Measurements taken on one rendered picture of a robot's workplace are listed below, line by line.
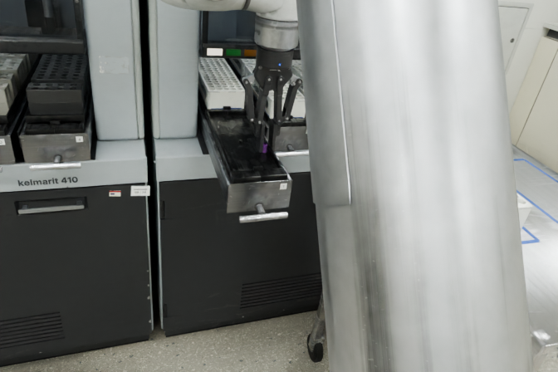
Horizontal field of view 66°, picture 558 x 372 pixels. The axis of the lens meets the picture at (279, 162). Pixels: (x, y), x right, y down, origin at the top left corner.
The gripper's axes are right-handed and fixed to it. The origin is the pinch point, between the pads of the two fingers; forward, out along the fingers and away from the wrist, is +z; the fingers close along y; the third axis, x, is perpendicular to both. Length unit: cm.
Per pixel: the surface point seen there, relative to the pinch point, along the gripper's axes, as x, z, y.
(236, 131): -10.6, 4.0, 4.3
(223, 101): -21.8, 0.6, 5.3
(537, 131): -105, 60, -224
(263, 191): 13.3, 5.9, 3.9
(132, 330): -12, 70, 32
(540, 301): 53, 3, -28
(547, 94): -109, 36, -225
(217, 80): -30.4, -2.2, 5.3
